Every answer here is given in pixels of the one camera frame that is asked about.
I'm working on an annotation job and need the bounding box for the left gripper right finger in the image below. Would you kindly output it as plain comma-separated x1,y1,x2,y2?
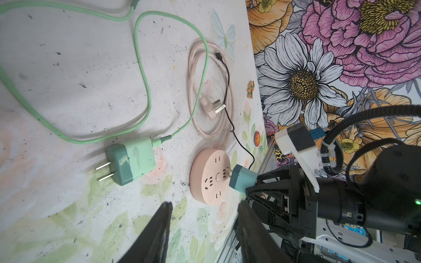
237,201,292,263

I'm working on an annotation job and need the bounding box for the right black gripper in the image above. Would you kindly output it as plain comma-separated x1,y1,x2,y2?
246,145,421,238

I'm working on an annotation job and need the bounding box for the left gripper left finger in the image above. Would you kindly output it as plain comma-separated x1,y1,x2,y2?
119,202,173,263

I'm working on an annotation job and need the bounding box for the teal charger plug dark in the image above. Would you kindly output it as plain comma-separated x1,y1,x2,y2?
223,164,258,195

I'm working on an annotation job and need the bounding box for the green charger plug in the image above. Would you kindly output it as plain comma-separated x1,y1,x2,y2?
96,137,156,186

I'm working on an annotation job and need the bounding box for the black thin cable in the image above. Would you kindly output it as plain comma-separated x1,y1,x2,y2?
214,52,256,171

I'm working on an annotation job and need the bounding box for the green usb cable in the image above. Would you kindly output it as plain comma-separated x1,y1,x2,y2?
0,0,211,147

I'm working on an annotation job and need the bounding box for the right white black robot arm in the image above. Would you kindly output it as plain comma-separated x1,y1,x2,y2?
245,105,421,262

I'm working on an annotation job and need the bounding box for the round socket pink cable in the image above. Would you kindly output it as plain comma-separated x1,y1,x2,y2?
187,40,234,149

